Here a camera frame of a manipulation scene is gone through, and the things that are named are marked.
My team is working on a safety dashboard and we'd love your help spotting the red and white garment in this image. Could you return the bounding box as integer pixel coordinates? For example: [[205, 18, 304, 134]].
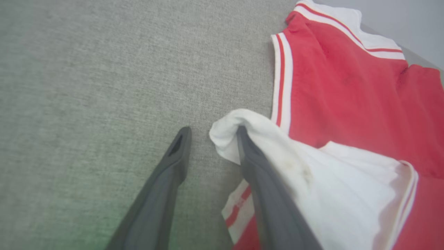
[[209, 0, 444, 250]]

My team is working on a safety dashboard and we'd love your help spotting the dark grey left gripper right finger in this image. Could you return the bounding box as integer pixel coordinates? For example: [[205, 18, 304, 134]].
[[237, 125, 324, 250]]

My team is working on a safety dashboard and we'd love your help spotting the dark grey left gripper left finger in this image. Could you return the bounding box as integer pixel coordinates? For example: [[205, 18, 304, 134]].
[[105, 126, 193, 250]]

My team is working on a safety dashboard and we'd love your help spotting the grey fabric sofa cushion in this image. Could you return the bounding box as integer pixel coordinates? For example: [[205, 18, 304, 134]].
[[0, 0, 444, 250]]

